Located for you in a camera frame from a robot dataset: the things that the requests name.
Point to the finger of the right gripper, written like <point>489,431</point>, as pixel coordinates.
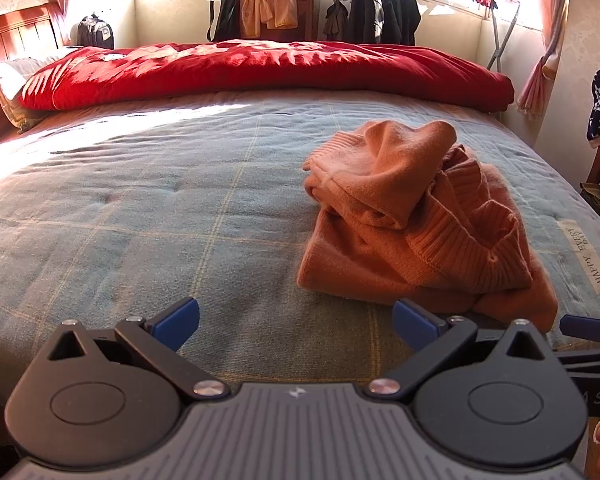
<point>582,327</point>

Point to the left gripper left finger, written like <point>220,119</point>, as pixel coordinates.
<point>95,398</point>

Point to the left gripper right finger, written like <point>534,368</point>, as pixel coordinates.
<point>498,399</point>

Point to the orange knit sweater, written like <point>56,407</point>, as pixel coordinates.
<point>411,213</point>

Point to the blue plaid bed sheet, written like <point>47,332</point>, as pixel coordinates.
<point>124,209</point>

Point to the beige pillow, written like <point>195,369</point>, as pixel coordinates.
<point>13,76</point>

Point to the black backpack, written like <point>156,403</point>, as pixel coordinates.
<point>92,31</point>

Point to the red duvet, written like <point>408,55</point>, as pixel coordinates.
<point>94,76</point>

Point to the wooden headboard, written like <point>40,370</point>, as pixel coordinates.
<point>31,31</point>

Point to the black hanging jacket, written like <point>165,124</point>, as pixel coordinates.
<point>382,22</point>

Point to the dark wooden cabinet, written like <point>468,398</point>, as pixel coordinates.
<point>307,24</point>

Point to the orange cloth on cabinet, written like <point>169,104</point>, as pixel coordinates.
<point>256,15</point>

